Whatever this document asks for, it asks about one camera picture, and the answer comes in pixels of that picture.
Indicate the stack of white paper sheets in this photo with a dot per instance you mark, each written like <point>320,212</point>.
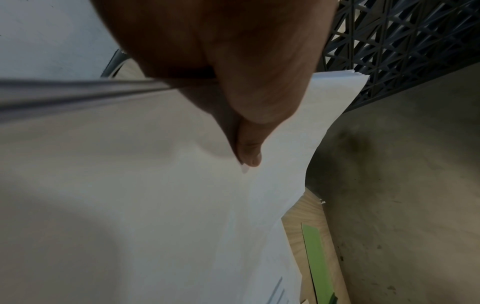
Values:
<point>142,190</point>

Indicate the person's left hand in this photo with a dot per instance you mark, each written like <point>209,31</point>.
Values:
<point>232,50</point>

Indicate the grey metal chair frame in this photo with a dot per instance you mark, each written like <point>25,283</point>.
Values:
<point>112,63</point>

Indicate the dark lattice crate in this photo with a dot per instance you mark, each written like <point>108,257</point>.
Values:
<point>397,44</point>

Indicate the green paper strip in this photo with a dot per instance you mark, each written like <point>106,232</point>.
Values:
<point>318,264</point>

